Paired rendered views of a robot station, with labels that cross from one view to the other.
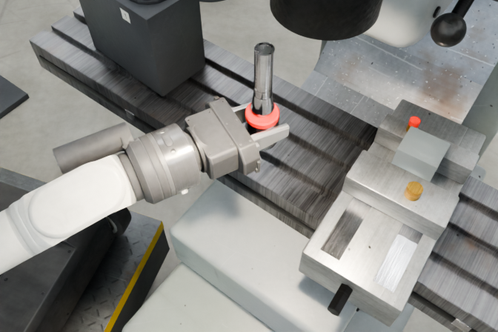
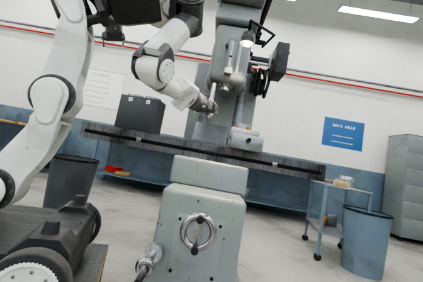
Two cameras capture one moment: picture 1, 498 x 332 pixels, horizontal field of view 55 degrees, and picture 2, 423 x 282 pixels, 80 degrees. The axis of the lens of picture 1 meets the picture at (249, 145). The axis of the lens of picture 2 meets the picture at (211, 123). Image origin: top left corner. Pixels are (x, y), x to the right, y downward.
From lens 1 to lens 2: 1.19 m
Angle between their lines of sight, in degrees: 67
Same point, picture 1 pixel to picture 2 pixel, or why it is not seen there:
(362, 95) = not seen: hidden behind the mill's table
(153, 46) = (157, 110)
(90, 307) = (82, 273)
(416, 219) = (252, 133)
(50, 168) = not seen: outside the picture
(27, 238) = (182, 84)
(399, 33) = (242, 77)
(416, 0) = (244, 70)
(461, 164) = not seen: hidden behind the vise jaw
